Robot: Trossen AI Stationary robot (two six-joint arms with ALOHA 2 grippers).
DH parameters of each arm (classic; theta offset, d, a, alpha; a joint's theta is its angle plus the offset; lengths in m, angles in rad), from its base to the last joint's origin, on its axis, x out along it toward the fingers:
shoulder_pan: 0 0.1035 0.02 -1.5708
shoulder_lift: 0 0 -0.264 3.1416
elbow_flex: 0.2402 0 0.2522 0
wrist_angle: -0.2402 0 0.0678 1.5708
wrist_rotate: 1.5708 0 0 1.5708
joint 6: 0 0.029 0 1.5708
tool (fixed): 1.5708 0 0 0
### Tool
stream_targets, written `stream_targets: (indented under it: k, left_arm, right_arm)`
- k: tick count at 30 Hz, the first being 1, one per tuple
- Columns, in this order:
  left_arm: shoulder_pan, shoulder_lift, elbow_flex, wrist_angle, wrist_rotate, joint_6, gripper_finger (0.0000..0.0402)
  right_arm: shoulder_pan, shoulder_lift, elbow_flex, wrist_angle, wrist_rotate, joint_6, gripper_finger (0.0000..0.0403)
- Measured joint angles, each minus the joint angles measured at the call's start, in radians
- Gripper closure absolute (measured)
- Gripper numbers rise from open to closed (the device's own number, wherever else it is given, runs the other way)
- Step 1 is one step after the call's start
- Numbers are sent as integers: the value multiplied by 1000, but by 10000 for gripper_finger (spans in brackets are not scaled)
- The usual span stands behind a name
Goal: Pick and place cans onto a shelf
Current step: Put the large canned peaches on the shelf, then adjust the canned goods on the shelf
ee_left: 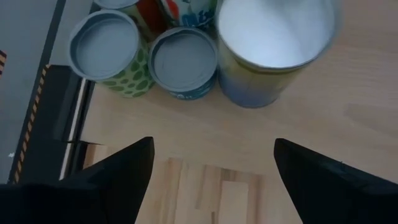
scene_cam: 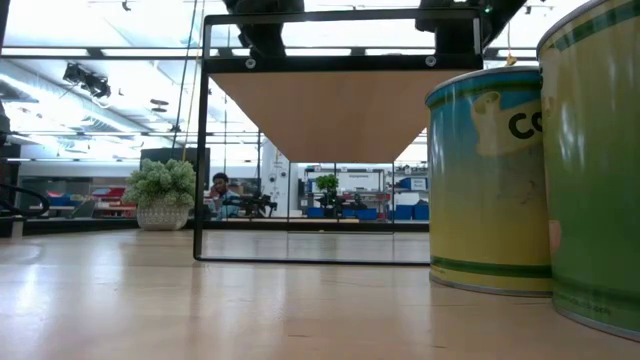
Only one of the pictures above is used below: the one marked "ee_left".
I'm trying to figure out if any raised wooden shelf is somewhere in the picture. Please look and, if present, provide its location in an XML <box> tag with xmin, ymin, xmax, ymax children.
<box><xmin>80</xmin><ymin>0</ymin><xmax>398</xmax><ymax>224</ymax></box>

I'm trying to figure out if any white blue orange can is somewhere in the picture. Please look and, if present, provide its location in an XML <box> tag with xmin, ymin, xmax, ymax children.
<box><xmin>158</xmin><ymin>0</ymin><xmax>218</xmax><ymax>35</ymax></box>

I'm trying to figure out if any green dotted can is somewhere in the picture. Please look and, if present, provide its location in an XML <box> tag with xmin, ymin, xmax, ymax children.
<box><xmin>67</xmin><ymin>9</ymin><xmax>156</xmax><ymax>99</ymax></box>

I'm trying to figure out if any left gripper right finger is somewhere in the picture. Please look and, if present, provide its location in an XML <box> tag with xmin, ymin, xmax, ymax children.
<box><xmin>273</xmin><ymin>138</ymin><xmax>398</xmax><ymax>224</ymax></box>

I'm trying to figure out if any red label can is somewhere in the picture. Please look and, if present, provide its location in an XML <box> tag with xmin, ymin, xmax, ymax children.
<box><xmin>93</xmin><ymin>0</ymin><xmax>169</xmax><ymax>43</ymax></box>

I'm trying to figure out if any black hazard-striped floor mat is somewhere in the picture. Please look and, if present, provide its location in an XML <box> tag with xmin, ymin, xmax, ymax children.
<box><xmin>7</xmin><ymin>63</ymin><xmax>81</xmax><ymax>184</ymax></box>

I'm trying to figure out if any blue label can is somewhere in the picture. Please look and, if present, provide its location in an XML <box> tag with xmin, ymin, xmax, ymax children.
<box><xmin>147</xmin><ymin>26</ymin><xmax>218</xmax><ymax>101</ymax></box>

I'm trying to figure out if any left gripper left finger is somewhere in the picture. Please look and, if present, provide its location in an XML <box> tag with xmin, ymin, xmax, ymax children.
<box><xmin>60</xmin><ymin>136</ymin><xmax>155</xmax><ymax>224</ymax></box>

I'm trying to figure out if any tall silver-top can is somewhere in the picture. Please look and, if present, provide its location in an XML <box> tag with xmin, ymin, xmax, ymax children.
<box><xmin>214</xmin><ymin>0</ymin><xmax>343</xmax><ymax>109</ymax></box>

